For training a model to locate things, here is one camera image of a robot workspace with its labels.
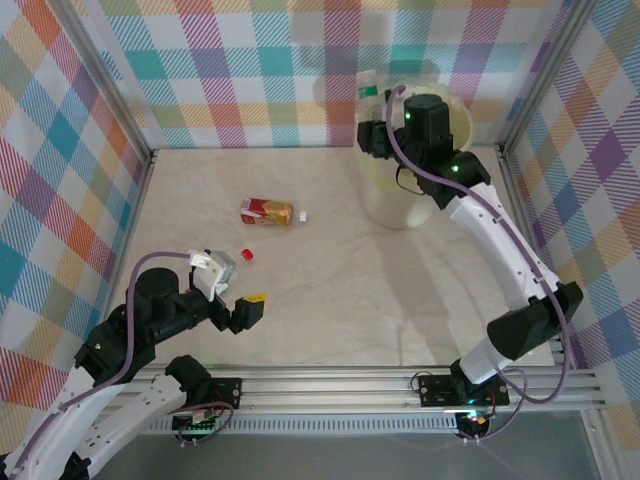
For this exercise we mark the clear bottle green neck band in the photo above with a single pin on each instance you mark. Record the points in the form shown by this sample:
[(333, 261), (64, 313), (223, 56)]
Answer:
[(367, 92)]

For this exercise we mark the red bottle cap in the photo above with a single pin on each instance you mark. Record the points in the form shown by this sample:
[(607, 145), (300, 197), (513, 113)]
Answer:
[(246, 254)]

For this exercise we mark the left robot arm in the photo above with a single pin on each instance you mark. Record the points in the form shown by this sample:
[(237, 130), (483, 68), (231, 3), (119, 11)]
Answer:
[(75, 415)]

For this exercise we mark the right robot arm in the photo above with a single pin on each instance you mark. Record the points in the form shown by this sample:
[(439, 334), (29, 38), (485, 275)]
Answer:
[(500, 240)]

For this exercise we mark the translucent yellow round bin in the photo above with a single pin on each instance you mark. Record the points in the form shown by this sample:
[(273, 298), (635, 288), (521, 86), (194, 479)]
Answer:
[(395, 210)]

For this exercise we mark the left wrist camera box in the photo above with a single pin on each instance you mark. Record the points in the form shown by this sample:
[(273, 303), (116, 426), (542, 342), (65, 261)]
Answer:
[(215, 270)]

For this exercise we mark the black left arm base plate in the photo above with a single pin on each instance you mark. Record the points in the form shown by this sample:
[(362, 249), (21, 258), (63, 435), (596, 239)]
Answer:
[(225, 390)]

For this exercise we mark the aluminium table edge rail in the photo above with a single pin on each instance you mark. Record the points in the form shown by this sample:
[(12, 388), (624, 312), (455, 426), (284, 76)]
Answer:
[(534, 240), (124, 240)]

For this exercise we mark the aluminium mounting rail beam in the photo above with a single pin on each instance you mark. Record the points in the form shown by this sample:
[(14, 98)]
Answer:
[(325, 395)]

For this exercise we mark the aluminium frame post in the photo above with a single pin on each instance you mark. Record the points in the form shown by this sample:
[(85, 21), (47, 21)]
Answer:
[(545, 75), (107, 80)]

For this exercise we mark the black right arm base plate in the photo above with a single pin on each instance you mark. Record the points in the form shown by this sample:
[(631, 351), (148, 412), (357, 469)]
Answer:
[(432, 392)]

